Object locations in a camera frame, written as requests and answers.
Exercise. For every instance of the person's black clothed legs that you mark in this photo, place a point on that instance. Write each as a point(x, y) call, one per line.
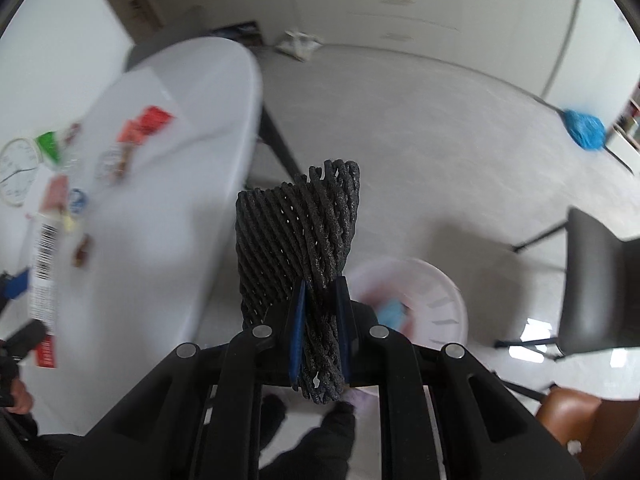
point(325, 440)

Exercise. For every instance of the black table leg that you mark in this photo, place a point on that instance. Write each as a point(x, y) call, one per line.
point(277, 140)

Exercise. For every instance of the round white wall clock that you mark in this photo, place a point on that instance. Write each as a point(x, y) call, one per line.
point(17, 170)

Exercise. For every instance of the orange red candy wrapper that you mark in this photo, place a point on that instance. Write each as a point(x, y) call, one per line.
point(129, 134)

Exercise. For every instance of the person's left hand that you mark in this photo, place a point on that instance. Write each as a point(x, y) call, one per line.
point(22, 397)

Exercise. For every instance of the grey mop pole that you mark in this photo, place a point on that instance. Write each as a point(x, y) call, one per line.
point(567, 30)

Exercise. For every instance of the white waste basket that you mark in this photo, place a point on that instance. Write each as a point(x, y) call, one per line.
point(435, 300)

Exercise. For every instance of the red crumpled paper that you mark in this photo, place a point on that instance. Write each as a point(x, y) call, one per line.
point(150, 119)

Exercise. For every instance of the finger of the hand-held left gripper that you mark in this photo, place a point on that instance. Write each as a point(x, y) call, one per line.
point(15, 284)

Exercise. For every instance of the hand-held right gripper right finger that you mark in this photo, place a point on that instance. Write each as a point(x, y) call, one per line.
point(342, 320)

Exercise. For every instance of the beige drawer cabinet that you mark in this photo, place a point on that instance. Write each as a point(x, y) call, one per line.
point(425, 0)

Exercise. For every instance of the green plastic wrapper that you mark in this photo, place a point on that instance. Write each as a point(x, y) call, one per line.
point(48, 142)

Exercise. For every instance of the clear printed plastic packet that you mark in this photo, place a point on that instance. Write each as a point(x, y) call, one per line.
point(106, 164)

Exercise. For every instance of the red white medicine box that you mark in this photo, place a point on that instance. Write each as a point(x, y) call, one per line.
point(42, 270)

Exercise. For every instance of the dark silver snack wrapper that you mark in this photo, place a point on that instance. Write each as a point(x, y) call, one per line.
point(124, 162)

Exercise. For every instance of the white plastic bag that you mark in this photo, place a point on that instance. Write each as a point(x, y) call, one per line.
point(297, 45)

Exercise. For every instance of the black foam net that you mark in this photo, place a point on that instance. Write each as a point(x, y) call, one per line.
point(295, 240)

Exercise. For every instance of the dark grey chair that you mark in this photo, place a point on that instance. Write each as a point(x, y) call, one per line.
point(595, 285)

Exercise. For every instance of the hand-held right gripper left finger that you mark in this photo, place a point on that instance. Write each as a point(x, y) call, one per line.
point(298, 320)

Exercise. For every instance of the brown leather chair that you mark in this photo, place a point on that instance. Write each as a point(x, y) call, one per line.
point(575, 420)

